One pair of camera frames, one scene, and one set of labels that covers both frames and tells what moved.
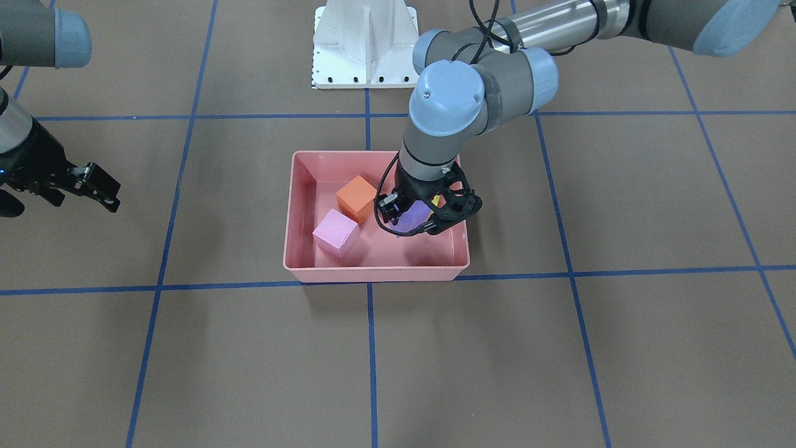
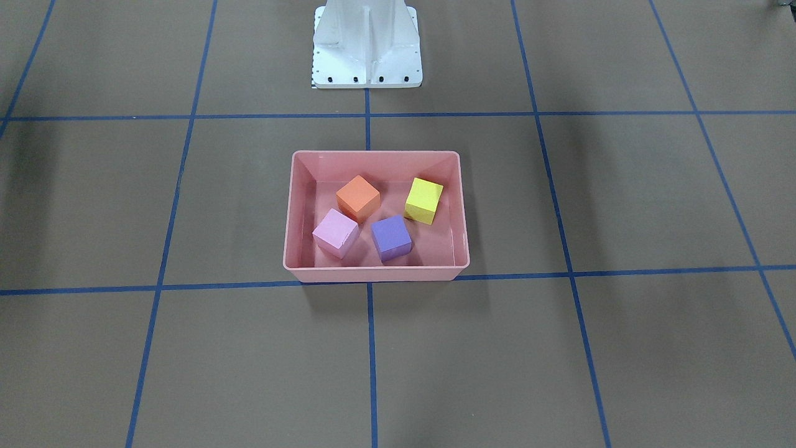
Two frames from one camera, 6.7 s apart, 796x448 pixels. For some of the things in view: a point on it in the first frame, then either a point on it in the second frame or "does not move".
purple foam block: [418, 213] -> [391, 237]
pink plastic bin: [315, 178] does not move
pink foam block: [336, 234] does not move
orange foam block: [356, 200] does not move
